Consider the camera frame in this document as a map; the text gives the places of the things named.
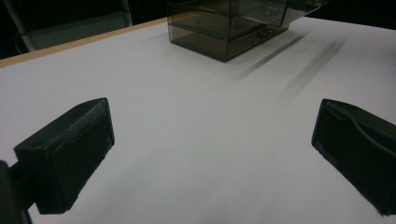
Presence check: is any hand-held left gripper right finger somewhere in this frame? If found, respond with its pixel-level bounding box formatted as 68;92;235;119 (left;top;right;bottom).
310;98;396;217

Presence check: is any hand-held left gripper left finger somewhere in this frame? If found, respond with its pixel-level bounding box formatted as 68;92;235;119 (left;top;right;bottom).
13;96;116;216

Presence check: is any smoked clear drawer box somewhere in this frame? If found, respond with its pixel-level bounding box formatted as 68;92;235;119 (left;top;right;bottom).
165;0;331;63

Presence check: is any wooden table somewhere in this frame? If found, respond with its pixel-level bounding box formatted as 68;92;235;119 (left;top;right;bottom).
0;17;170;69

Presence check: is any white foam board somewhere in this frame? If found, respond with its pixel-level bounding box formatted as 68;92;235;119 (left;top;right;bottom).
0;16;396;224

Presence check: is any white metal desk frame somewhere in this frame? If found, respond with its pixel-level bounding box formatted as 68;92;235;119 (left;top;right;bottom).
2;0;134;53

